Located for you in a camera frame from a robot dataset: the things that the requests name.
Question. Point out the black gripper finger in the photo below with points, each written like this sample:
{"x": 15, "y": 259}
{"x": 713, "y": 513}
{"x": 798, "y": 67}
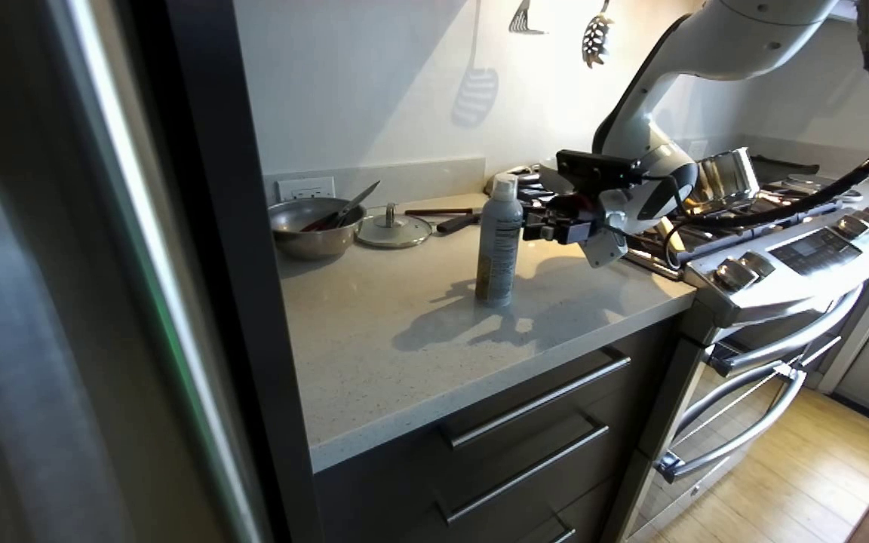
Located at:
{"x": 538, "y": 204}
{"x": 540, "y": 230}

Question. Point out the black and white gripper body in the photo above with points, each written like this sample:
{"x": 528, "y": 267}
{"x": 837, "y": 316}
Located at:
{"x": 600, "y": 213}

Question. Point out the silver spray bottle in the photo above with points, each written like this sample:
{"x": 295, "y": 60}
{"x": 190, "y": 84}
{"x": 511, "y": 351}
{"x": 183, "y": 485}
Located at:
{"x": 498, "y": 241}

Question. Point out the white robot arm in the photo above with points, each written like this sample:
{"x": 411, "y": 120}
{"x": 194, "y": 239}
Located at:
{"x": 721, "y": 39}

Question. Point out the hanging white slotted spatula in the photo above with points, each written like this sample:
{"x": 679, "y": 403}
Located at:
{"x": 479, "y": 82}

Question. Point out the shiny steel pot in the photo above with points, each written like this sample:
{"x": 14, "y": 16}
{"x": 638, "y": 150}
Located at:
{"x": 727, "y": 180}

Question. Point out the steel pot lid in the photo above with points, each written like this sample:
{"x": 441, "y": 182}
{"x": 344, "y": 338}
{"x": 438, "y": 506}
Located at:
{"x": 393, "y": 230}

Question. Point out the left stove knob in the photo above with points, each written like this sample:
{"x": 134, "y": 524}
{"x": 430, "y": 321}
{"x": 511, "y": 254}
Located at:
{"x": 733, "y": 275}

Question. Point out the stove knob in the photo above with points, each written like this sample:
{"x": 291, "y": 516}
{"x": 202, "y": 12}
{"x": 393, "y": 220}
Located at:
{"x": 758, "y": 264}
{"x": 733, "y": 275}

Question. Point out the stainless steel gas stove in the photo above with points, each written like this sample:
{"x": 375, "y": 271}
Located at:
{"x": 775, "y": 258}

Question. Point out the right stove knob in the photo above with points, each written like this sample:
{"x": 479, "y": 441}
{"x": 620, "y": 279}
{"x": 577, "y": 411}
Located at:
{"x": 758, "y": 264}

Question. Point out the steel mixing bowl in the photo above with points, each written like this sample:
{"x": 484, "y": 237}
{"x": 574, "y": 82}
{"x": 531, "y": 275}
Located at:
{"x": 299, "y": 228}

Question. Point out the dark grey drawer cabinet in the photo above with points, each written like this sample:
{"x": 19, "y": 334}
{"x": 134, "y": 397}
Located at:
{"x": 395, "y": 494}

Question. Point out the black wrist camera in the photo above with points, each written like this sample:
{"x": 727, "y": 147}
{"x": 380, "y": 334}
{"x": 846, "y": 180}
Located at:
{"x": 596, "y": 171}

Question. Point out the black handled knife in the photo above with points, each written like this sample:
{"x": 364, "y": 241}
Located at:
{"x": 446, "y": 219}

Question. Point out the top drawer handle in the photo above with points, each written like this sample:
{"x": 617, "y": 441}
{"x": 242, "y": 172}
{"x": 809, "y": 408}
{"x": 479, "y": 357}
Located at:
{"x": 613, "y": 362}

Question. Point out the upper oven door handle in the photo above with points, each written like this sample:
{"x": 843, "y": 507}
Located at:
{"x": 769, "y": 338}

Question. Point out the oven door handle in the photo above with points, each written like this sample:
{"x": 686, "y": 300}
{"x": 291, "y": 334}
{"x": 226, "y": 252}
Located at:
{"x": 733, "y": 411}
{"x": 769, "y": 338}

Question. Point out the middle drawer handle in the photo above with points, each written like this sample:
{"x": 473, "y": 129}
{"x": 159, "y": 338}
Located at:
{"x": 493, "y": 494}

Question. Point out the white wall outlet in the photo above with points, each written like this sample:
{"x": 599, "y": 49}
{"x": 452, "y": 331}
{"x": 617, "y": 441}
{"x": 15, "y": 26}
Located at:
{"x": 303, "y": 189}

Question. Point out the lower oven door handle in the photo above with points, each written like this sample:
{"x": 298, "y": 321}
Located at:
{"x": 733, "y": 411}

